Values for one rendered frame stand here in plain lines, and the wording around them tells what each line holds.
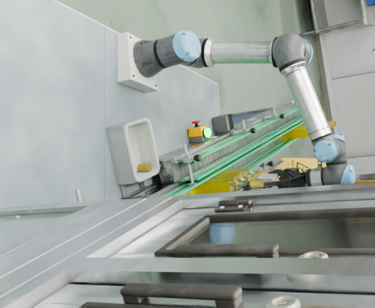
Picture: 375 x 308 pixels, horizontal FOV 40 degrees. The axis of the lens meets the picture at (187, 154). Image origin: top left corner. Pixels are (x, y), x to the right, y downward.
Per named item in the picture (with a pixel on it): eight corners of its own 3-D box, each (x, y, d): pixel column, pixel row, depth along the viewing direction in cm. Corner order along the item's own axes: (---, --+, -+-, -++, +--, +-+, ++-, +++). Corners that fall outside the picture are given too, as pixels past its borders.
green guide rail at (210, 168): (180, 182, 207) (197, 180, 203) (180, 179, 206) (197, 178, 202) (300, 116, 357) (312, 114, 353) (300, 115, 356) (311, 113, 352)
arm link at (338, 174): (354, 161, 187) (357, 184, 187) (324, 164, 193) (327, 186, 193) (350, 163, 180) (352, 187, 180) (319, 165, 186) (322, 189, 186)
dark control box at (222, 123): (213, 132, 267) (228, 131, 262) (210, 118, 266) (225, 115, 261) (219, 130, 274) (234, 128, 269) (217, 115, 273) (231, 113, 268)
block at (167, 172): (159, 184, 206) (174, 183, 202) (155, 161, 205) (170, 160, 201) (164, 182, 209) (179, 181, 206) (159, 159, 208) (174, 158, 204)
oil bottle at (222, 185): (189, 197, 213) (237, 194, 202) (187, 184, 212) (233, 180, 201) (196, 193, 218) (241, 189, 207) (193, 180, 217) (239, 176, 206)
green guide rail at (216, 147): (177, 164, 205) (194, 162, 202) (176, 162, 205) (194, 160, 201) (299, 106, 356) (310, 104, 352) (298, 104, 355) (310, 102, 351)
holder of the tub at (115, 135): (120, 198, 193) (137, 197, 190) (105, 128, 190) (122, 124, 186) (145, 186, 208) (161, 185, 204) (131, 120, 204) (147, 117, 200)
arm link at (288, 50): (289, 22, 173) (344, 156, 167) (298, 27, 183) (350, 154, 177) (259, 38, 178) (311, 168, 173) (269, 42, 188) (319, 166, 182)
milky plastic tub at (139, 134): (118, 185, 192) (137, 183, 188) (105, 127, 189) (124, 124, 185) (143, 173, 207) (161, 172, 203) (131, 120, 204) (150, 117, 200)
